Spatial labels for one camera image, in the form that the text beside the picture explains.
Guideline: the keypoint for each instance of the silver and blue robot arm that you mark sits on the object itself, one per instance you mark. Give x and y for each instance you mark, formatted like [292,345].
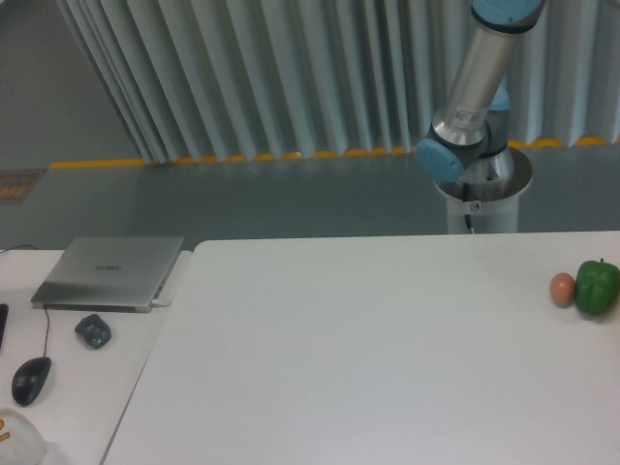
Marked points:
[472,124]

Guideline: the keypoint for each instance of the black phone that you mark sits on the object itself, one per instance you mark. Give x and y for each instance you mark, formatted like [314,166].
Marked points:
[4,311]

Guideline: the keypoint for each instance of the white folded partition screen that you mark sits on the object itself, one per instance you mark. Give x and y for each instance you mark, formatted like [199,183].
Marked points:
[228,80]

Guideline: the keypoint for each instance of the silver closed laptop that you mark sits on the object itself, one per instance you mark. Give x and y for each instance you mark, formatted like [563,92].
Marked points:
[111,273]

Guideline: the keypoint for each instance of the black computer mouse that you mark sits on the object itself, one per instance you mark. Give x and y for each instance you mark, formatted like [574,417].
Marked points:
[29,380]

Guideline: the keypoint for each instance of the black earbuds case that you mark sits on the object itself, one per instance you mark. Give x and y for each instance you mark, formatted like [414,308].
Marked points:
[93,331]

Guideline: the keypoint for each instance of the green bell pepper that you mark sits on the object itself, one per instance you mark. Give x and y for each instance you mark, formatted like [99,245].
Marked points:
[597,287]

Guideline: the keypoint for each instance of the brown egg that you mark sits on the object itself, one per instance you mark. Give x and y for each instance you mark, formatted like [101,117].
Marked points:
[562,289]

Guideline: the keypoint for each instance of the white sleeved forearm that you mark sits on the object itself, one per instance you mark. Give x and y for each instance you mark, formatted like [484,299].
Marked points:
[21,441]

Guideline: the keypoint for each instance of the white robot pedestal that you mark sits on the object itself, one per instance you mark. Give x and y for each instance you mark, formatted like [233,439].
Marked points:
[485,199]

